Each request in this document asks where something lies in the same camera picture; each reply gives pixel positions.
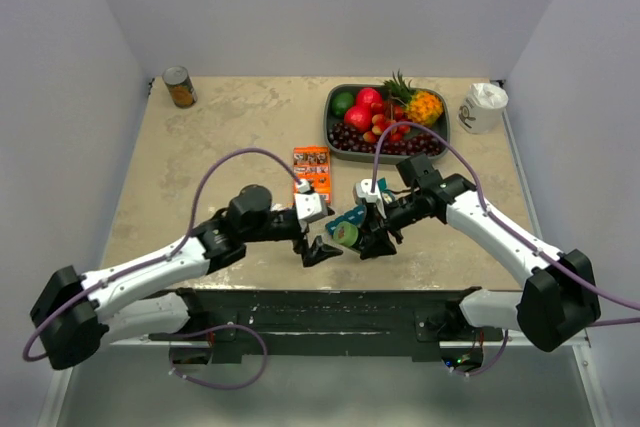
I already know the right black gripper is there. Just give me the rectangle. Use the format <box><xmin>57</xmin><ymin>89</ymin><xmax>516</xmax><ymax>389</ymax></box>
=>
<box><xmin>356</xmin><ymin>190</ymin><xmax>425</xmax><ymax>259</ymax></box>

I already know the teal weekly pill organizer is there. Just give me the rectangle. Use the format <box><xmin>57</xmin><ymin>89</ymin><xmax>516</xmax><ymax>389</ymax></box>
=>
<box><xmin>325</xmin><ymin>178</ymin><xmax>387</xmax><ymax>236</ymax></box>

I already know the green pill bottle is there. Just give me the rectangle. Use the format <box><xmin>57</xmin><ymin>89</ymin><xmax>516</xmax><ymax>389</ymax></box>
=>
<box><xmin>332</xmin><ymin>221</ymin><xmax>362</xmax><ymax>251</ymax></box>

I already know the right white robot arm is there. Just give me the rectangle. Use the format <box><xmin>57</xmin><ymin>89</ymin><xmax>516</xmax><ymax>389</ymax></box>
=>
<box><xmin>353</xmin><ymin>154</ymin><xmax>601</xmax><ymax>352</ymax></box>

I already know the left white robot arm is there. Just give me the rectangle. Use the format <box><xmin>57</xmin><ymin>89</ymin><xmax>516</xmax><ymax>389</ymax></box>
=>
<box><xmin>30</xmin><ymin>185</ymin><xmax>342</xmax><ymax>370</ymax></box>

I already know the orange cardboard box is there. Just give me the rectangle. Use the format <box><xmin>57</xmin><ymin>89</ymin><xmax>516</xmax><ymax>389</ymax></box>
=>
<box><xmin>292</xmin><ymin>146</ymin><xmax>332</xmax><ymax>204</ymax></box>

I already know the dark grape bunch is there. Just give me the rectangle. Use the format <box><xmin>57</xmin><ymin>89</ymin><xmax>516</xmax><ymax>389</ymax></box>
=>
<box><xmin>328</xmin><ymin>122</ymin><xmax>443</xmax><ymax>156</ymax></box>

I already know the red cherry cluster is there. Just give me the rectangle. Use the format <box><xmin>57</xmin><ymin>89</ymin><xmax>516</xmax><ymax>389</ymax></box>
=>
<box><xmin>362</xmin><ymin>101</ymin><xmax>411</xmax><ymax>144</ymax></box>

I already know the red apple lower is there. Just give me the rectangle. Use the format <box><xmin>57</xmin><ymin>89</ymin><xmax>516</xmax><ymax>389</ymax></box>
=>
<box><xmin>343</xmin><ymin>105</ymin><xmax>372</xmax><ymax>133</ymax></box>

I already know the red apple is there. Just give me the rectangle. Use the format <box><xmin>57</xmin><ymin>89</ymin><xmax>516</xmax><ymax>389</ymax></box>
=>
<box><xmin>355</xmin><ymin>87</ymin><xmax>383</xmax><ymax>108</ymax></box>
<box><xmin>343</xmin><ymin>105</ymin><xmax>372</xmax><ymax>133</ymax></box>

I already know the small pineapple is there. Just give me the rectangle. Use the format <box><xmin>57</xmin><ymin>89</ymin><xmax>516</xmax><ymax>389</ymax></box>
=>
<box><xmin>383</xmin><ymin>70</ymin><xmax>444</xmax><ymax>127</ymax></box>

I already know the green lime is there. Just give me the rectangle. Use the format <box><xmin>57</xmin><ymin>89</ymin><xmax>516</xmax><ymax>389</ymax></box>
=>
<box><xmin>330</xmin><ymin>92</ymin><xmax>355</xmax><ymax>118</ymax></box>

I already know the red apple upper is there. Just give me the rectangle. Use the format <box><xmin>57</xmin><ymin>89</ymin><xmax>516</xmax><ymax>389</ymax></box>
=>
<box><xmin>355</xmin><ymin>87</ymin><xmax>383</xmax><ymax>108</ymax></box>

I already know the tin can yellow label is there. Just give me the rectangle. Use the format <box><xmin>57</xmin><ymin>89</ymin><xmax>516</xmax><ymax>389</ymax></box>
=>
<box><xmin>162</xmin><ymin>66</ymin><xmax>197</xmax><ymax>108</ymax></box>

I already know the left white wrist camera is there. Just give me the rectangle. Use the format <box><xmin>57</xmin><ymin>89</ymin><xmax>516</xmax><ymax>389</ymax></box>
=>
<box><xmin>294</xmin><ymin>179</ymin><xmax>329</xmax><ymax>226</ymax></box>

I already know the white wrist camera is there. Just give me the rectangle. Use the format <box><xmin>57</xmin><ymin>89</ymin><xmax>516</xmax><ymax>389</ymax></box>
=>
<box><xmin>353</xmin><ymin>179</ymin><xmax>386</xmax><ymax>218</ymax></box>
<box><xmin>294</xmin><ymin>179</ymin><xmax>329</xmax><ymax>226</ymax></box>

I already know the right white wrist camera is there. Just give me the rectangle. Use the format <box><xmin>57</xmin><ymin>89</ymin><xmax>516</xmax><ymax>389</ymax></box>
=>
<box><xmin>353</xmin><ymin>179</ymin><xmax>386</xmax><ymax>218</ymax></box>

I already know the purple cable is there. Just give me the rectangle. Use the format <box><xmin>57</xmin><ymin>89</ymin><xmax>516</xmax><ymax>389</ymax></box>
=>
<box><xmin>167</xmin><ymin>322</ymin><xmax>269</xmax><ymax>391</ymax></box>
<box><xmin>21</xmin><ymin>147</ymin><xmax>307</xmax><ymax>362</ymax></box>
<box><xmin>371</xmin><ymin>121</ymin><xmax>640</xmax><ymax>328</ymax></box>
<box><xmin>447</xmin><ymin>328</ymin><xmax>510</xmax><ymax>379</ymax></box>

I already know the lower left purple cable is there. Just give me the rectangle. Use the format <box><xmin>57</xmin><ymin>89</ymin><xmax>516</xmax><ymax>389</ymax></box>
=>
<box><xmin>167</xmin><ymin>322</ymin><xmax>269</xmax><ymax>391</ymax></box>

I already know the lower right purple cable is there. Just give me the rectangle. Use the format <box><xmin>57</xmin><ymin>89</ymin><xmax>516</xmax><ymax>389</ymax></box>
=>
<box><xmin>447</xmin><ymin>328</ymin><xmax>510</xmax><ymax>379</ymax></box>

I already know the aluminium rail frame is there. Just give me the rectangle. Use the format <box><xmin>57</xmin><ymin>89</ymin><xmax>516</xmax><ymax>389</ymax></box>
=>
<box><xmin>109</xmin><ymin>326</ymin><xmax>593</xmax><ymax>353</ymax></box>

